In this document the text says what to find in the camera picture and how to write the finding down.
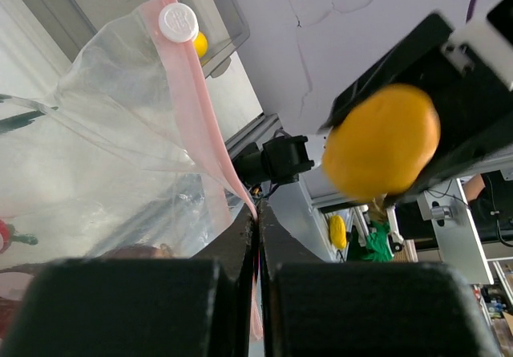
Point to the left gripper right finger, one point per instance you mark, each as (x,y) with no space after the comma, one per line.
(317,308)

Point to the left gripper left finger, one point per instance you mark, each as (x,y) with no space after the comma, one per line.
(198,306)

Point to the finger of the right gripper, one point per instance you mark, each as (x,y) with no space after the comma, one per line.
(425,59)
(472,128)

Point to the yellow lemon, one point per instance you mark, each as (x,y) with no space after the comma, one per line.
(383,144)

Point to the clear zip top bag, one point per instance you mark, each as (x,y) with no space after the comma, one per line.
(133,155)

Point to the red chili pepper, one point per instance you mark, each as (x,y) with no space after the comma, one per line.
(4,236)

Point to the yellow mango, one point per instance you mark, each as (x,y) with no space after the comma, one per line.
(201,45)

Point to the grey translucent plastic bin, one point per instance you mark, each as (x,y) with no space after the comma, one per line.
(225,28)

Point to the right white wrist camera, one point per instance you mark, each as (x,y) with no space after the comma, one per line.
(490,38)

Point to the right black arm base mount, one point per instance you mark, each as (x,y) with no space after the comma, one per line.
(280,160)

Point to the aluminium rail beam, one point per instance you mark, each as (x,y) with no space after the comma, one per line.
(258,130)

